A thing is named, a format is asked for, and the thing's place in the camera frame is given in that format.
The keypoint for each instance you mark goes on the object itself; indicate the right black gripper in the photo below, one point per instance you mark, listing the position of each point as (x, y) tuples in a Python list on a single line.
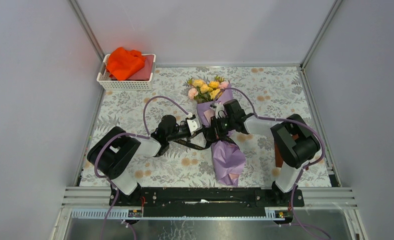
[(215, 132)]

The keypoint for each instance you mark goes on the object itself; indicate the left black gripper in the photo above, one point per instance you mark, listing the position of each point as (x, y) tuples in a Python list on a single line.
[(189, 135)]

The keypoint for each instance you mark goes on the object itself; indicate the yellow fake flower bunch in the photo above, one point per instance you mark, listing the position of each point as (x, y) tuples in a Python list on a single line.
[(205, 88)]

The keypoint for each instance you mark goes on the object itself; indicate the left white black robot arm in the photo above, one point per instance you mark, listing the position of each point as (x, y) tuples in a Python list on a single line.
[(113, 153)]

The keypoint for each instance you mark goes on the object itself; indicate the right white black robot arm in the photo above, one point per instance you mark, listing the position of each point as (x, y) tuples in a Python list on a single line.
[(296, 142)]

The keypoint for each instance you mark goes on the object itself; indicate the dark red folded paper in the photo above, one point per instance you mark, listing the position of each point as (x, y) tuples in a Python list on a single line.
[(144, 73)]

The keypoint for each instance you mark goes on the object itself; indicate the brown leather pad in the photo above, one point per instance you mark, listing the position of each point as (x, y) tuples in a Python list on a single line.
[(278, 155)]

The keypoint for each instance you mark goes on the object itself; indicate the orange cloth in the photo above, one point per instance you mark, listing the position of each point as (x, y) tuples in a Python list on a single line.
[(122, 63)]

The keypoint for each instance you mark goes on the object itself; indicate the white plastic basket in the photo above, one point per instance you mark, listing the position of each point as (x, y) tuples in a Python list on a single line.
[(129, 85)]

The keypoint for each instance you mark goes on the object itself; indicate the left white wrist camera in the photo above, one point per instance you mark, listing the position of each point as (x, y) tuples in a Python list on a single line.
[(193, 123)]

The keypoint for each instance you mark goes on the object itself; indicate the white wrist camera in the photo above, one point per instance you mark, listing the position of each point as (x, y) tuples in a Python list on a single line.
[(218, 109), (193, 123)]

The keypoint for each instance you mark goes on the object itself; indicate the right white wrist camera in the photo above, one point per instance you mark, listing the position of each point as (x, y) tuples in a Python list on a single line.
[(218, 109)]

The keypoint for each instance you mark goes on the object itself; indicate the black mounting base rail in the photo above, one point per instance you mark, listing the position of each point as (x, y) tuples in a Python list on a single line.
[(207, 202)]

